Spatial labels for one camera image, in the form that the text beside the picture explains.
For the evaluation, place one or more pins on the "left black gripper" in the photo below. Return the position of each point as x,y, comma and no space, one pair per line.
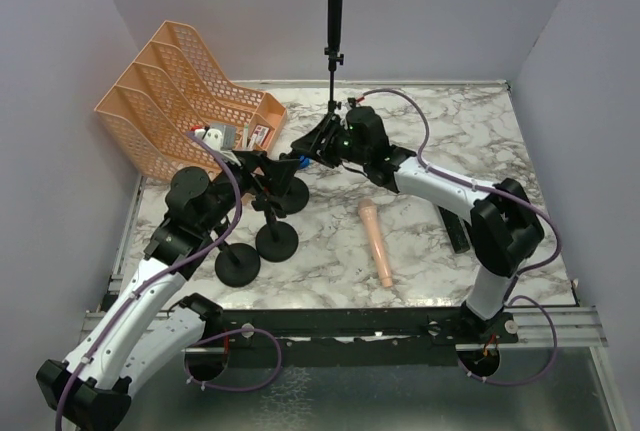
261,171

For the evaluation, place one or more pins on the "front round-base mic stand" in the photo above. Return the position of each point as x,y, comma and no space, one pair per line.
237,265

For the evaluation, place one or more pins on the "silver-head black microphone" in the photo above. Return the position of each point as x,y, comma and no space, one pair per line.
455,231

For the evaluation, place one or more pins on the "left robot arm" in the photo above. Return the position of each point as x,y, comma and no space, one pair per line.
238,213

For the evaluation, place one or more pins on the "back round-base mic stand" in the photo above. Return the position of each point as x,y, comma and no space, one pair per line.
296,197

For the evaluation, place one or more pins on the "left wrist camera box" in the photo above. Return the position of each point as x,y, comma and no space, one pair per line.
217,136

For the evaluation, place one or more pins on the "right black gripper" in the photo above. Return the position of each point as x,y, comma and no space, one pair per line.
325,140

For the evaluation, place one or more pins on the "orange plastic file organizer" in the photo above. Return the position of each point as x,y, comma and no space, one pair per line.
174,84

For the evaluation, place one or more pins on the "white pen in organizer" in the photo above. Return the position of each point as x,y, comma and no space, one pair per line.
245,136

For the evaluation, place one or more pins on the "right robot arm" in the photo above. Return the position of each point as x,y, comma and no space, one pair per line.
503,228

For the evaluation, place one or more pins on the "middle round-base mic stand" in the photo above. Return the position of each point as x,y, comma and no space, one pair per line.
276,241

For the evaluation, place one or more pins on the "round-base mic stand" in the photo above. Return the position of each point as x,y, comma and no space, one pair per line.
296,197
276,241
237,265

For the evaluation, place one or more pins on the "beige microphone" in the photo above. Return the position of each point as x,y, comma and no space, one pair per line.
367,211

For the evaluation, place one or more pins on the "black tripod mic stand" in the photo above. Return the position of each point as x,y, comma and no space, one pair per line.
335,58

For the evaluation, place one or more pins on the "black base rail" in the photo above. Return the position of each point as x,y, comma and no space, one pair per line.
342,337

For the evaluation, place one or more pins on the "red white staple box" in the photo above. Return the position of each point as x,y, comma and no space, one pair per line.
259,135

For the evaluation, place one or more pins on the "blue small box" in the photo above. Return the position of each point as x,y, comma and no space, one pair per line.
303,162

